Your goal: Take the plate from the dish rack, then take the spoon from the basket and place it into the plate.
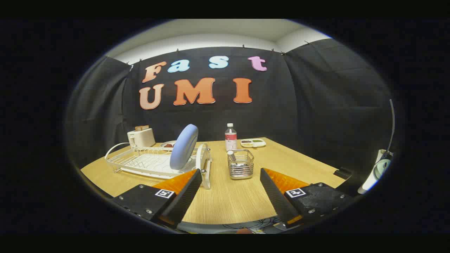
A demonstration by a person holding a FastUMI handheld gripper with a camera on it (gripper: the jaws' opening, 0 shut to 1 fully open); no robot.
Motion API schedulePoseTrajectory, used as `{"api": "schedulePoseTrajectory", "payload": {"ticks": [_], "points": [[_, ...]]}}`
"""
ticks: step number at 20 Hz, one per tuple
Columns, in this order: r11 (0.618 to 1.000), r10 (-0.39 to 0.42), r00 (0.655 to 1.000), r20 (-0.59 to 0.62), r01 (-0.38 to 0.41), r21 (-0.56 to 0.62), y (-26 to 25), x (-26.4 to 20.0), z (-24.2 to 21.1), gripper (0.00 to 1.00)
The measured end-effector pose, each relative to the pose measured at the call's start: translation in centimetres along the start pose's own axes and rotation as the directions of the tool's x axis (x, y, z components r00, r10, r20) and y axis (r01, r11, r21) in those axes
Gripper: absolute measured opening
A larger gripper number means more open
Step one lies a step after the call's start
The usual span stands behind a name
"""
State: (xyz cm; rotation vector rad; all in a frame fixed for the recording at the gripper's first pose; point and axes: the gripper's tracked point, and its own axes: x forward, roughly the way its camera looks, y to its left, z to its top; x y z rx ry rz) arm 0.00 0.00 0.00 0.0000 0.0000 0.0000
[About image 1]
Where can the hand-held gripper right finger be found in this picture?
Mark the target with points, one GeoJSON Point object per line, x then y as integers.
{"type": "Point", "coordinates": [277, 198]}

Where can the clear water bottle red label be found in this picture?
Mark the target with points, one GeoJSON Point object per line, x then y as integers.
{"type": "Point", "coordinates": [231, 140]}

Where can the black table clamp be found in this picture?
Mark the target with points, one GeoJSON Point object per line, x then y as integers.
{"type": "Point", "coordinates": [342, 173]}

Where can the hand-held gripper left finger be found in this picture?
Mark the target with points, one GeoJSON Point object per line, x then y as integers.
{"type": "Point", "coordinates": [186, 200]}

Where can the white divided food tray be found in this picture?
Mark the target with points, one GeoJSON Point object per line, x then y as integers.
{"type": "Point", "coordinates": [253, 143]}

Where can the black backdrop cloth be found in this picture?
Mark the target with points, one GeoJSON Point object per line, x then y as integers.
{"type": "Point", "coordinates": [281, 105]}

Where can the white plate with meat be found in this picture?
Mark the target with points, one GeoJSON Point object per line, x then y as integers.
{"type": "Point", "coordinates": [165, 144]}

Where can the blue plate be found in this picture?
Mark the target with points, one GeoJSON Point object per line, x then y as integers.
{"type": "Point", "coordinates": [184, 146]}

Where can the white and green device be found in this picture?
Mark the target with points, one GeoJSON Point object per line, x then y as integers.
{"type": "Point", "coordinates": [372, 179]}

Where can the white toaster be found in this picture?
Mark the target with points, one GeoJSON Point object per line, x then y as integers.
{"type": "Point", "coordinates": [142, 138]}

